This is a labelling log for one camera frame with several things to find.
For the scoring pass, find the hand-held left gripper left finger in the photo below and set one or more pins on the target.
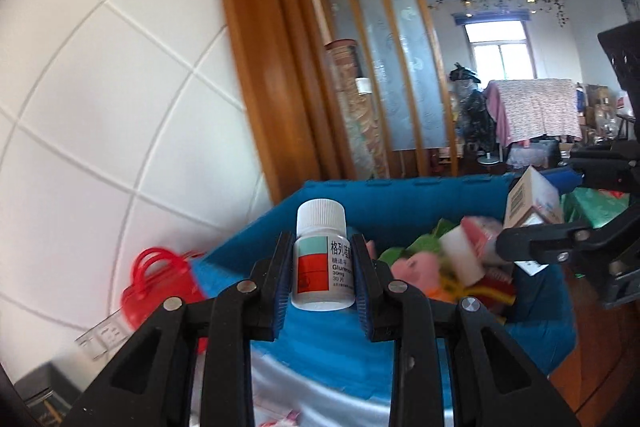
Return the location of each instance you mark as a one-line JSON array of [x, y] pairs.
[[284, 287]]

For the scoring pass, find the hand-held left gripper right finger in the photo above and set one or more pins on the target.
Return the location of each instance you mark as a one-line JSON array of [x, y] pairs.
[[361, 307]]

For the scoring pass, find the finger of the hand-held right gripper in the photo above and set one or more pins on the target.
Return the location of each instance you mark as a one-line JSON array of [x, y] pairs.
[[550, 242], [600, 167]]

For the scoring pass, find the white blue medicine box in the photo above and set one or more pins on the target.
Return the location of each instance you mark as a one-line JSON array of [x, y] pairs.
[[530, 202]]

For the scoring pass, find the white medicine bottle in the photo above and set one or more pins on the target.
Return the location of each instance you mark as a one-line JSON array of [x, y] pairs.
[[320, 257]]

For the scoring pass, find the blue plastic crate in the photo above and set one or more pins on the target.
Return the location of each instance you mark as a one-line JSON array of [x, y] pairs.
[[400, 207]]

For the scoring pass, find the green box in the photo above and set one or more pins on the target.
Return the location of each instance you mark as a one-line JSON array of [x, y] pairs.
[[595, 207]]

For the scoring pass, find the large pink plush toy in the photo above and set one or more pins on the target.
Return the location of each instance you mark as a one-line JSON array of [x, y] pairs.
[[415, 269]]

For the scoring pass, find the floral pink cloth cover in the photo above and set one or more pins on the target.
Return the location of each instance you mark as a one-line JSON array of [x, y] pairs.
[[535, 109]]

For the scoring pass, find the window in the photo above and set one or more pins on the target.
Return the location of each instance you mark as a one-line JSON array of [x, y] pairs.
[[500, 52]]

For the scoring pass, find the red plastic toy case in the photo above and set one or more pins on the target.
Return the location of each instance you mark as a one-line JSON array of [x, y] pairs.
[[155, 292]]

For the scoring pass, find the dark clothes pile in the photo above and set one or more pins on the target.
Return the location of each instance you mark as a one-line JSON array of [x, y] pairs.
[[472, 112]]

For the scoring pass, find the rolled patterned carpet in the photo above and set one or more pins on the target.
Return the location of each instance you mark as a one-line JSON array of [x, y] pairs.
[[357, 107]]

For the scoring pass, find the wood framed glass partition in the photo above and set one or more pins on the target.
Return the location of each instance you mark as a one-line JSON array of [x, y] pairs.
[[395, 57]]

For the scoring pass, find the black gift box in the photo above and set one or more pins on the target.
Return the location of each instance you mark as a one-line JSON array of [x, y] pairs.
[[42, 397]]

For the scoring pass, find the white wall socket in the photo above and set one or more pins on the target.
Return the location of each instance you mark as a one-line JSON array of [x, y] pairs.
[[107, 334]]

